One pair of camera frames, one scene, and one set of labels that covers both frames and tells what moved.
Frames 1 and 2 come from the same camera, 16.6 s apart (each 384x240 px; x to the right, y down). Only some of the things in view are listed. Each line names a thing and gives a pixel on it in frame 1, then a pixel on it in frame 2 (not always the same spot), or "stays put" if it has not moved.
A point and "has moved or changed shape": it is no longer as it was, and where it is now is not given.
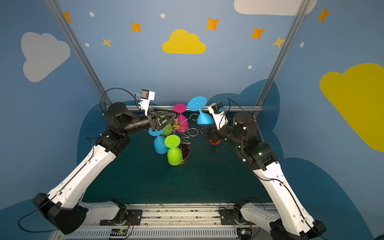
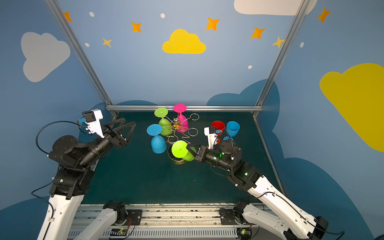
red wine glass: x=216 y=143 to x=219 y=125
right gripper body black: x=213 y=133 to x=199 y=152
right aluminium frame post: x=299 y=16 stays put
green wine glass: x=175 y=155 to x=179 y=150
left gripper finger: x=165 y=114 to x=106 y=125
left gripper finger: x=164 y=124 to x=132 y=124
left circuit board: x=119 y=232 stays put
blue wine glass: x=197 y=103 has moved or changed shape
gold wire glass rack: x=182 y=126 stays put
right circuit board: x=244 y=233 stays put
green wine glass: x=167 y=131 stays put
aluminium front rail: x=174 y=221 stays put
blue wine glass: x=160 y=146 stays put
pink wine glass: x=183 y=125 stays put
